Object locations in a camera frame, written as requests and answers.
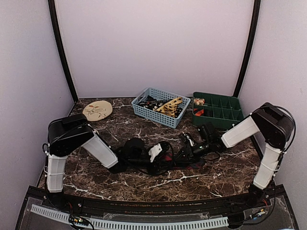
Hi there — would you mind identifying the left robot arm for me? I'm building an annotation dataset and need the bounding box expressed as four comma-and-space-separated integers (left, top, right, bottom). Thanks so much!
42, 114, 175, 209

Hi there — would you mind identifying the yellow beetle print tie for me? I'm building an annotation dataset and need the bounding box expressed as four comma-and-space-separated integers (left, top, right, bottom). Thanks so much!
155, 97, 183, 118

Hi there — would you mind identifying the beige floral plate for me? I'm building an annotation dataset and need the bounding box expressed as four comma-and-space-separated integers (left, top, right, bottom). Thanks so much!
83, 100, 113, 122

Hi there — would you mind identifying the rolled orange navy striped tie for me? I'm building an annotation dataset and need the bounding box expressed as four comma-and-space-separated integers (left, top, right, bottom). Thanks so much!
193, 108, 204, 116

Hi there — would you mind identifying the grey slotted cable duct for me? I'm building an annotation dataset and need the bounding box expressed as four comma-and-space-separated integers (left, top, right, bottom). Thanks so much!
30, 204, 229, 230

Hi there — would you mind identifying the black left frame post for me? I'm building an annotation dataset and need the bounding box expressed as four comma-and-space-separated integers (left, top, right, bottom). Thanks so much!
47, 0, 79, 103

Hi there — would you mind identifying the rolled cream tropical print tie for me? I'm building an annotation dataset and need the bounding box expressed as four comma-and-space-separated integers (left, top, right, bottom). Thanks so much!
193, 98, 205, 106

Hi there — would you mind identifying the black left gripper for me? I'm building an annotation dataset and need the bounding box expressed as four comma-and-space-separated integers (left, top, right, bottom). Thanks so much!
128, 153, 171, 175

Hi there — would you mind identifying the green divided organizer tray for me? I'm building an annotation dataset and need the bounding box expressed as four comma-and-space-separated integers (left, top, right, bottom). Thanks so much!
192, 92, 244, 129

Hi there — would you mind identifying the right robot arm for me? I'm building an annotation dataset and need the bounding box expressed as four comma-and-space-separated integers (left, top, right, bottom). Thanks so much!
178, 103, 296, 208

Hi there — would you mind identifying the black frame post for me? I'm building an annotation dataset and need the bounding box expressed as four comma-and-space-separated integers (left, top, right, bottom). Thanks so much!
233, 0, 261, 98
47, 0, 79, 103

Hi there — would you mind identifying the red navy striped tie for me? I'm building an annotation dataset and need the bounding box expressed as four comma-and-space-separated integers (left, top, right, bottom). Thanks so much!
169, 158, 206, 170

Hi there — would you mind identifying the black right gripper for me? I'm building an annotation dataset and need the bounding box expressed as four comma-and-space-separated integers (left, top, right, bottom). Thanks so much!
173, 139, 212, 163

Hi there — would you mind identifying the light blue plastic basket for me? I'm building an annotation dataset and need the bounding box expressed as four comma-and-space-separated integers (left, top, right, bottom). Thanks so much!
131, 88, 191, 128

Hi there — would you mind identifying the black front rail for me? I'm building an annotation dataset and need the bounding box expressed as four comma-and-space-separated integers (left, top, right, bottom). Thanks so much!
18, 185, 293, 219

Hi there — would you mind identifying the black white floral tie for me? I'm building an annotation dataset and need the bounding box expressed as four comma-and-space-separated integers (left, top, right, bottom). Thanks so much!
138, 96, 171, 112

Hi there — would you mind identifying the black right frame post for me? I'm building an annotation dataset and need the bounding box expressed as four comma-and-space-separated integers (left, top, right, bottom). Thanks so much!
233, 0, 261, 98

